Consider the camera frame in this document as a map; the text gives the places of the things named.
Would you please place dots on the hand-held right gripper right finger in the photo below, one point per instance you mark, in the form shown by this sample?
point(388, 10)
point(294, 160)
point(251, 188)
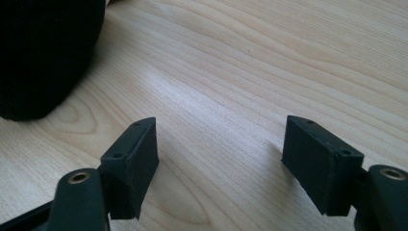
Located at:
point(320, 166)

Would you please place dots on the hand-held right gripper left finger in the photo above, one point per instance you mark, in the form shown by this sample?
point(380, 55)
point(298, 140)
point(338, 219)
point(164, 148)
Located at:
point(131, 166)

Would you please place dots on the panda plush toy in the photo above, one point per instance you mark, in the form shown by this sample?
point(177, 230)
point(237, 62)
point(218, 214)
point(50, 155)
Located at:
point(41, 54)

